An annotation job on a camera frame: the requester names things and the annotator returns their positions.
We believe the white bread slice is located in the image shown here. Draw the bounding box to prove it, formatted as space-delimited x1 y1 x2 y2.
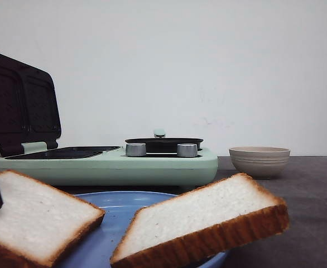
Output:
0 171 105 267
110 173 289 267

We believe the breakfast maker hinged lid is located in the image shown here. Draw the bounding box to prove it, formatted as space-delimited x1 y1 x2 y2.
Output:
0 54 61 157

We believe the beige ribbed ceramic bowl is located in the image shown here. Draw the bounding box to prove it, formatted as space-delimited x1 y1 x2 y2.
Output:
229 146 291 178

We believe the mint green breakfast maker base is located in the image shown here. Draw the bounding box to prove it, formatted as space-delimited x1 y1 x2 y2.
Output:
0 146 218 186

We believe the blue round plate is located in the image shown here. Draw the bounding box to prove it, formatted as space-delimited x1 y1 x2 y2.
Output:
51 190 231 268

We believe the left silver control knob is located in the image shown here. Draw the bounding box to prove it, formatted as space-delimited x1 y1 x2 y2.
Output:
126 142 146 157

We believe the silver control knob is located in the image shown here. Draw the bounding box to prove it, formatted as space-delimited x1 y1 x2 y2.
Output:
126 142 146 157
177 143 198 158

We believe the black round frying pan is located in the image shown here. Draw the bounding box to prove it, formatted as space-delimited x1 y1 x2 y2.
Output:
125 128 204 153

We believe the right silver control knob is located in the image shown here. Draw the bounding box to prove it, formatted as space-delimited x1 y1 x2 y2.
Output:
177 143 198 158

